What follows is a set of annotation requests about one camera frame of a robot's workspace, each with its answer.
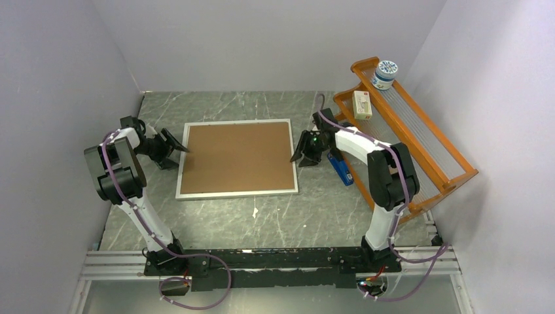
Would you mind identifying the blue stapler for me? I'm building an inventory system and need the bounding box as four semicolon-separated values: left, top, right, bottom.
327;152;354;186

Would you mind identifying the blue white round jar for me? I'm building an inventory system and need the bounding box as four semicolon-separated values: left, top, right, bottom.
370;60;399;90

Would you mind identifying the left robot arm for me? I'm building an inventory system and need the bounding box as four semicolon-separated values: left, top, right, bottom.
84;116;188;275

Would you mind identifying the white picture frame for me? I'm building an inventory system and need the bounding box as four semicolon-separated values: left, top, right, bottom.
175;118;300;201

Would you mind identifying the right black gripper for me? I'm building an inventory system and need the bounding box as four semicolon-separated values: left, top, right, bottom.
290;130;330;167

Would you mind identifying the orange wooden shelf rack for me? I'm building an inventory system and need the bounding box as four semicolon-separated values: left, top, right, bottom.
318;56;479;226

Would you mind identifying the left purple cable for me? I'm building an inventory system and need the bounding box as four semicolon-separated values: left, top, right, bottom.
101;131;233;311

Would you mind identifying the brown backing board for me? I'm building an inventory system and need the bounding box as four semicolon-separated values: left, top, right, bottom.
180;122;295;195

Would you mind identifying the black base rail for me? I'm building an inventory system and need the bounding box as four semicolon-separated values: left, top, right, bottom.
141;243;402;292

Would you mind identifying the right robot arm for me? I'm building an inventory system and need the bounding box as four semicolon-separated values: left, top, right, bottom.
290;108;420;271

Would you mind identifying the small cream box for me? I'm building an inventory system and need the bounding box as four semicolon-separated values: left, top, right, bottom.
351;90;373;120

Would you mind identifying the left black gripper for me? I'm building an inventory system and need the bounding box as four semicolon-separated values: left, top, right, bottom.
134;128;188;170

